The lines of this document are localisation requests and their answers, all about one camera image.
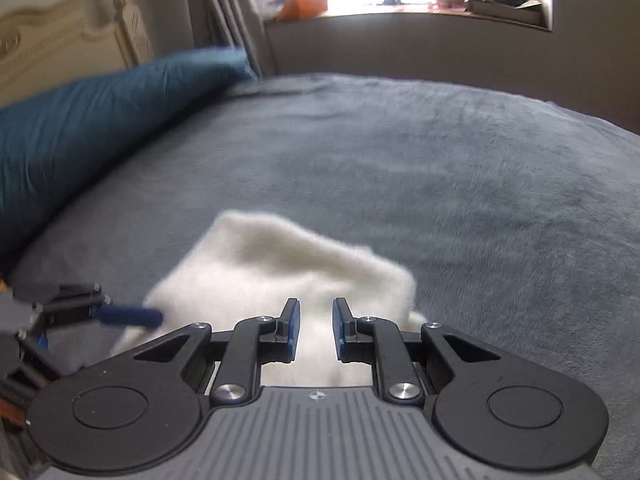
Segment cardboard box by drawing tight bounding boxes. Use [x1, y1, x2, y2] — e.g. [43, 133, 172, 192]
[467, 0, 546, 28]

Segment white fluffy sweater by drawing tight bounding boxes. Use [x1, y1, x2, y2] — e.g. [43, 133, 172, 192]
[111, 210, 430, 388]

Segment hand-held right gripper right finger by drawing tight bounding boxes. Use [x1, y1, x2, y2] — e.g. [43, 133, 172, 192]
[331, 297, 502, 406]

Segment orange bag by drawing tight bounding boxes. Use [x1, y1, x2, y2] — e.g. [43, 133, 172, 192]
[276, 0, 329, 23]

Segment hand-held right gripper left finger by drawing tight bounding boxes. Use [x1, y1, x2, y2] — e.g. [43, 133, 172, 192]
[131, 298, 302, 407]

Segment cream carved headboard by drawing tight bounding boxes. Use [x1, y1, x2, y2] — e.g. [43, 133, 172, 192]
[0, 0, 156, 108]

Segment blue duvet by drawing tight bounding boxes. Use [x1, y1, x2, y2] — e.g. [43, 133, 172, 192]
[0, 46, 258, 261]

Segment grey bed blanket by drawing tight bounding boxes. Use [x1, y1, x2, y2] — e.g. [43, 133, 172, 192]
[7, 72, 640, 480]

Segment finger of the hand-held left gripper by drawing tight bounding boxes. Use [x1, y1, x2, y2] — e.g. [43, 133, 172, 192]
[12, 282, 164, 331]
[17, 320, 68, 383]

